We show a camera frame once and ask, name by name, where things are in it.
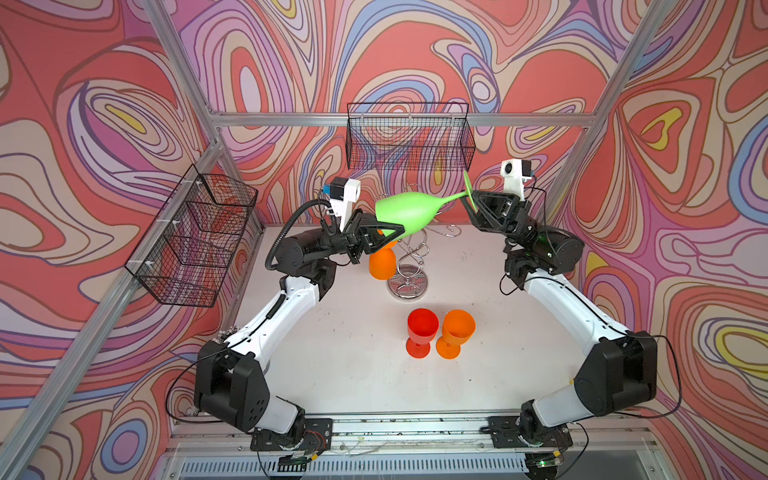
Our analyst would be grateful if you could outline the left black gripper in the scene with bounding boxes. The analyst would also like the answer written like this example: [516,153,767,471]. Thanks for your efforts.
[297,218,400,278]

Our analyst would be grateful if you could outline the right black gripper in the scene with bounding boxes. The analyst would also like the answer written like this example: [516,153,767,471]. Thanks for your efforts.
[458,192,547,253]

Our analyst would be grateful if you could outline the orange wine glass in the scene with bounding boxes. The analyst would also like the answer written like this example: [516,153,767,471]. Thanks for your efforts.
[369,241,397,281]
[436,309,476,360]

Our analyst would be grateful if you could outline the green plastic wine glass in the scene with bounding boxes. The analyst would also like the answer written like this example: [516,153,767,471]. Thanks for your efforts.
[375,171,473,240]

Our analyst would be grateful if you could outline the red plastic wine glass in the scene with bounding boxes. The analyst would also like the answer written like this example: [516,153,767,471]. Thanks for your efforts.
[406,308,440,359]

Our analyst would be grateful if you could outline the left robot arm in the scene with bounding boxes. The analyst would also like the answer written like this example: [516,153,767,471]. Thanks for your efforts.
[193,200,406,444]

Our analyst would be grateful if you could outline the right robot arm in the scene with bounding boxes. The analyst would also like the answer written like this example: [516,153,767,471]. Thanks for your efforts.
[461,191,662,447]

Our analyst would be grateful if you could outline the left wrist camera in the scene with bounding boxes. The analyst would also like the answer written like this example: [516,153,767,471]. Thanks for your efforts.
[323,177,361,231]

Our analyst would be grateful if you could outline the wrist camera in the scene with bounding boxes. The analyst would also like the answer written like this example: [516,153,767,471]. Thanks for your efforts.
[323,177,361,231]
[500,158,533,201]

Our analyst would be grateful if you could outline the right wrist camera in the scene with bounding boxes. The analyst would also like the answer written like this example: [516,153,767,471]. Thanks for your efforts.
[500,158,533,201]

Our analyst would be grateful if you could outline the chrome wire glass rack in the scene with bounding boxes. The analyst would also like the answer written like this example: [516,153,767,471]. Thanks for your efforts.
[386,224,462,302]

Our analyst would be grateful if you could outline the black wire basket back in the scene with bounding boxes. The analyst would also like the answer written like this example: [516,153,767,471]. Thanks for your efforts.
[345,100,476,172]

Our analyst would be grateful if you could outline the black wire basket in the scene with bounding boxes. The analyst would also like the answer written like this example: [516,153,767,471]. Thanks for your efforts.
[124,166,258,308]
[345,100,476,172]

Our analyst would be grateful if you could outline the black wire basket left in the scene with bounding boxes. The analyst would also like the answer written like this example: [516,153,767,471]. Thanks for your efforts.
[124,166,258,308]

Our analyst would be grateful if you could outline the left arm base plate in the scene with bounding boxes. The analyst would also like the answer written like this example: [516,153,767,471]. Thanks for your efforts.
[250,417,334,454]

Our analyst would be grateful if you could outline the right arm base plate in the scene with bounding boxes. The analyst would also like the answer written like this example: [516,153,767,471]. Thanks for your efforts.
[479,416,573,449]

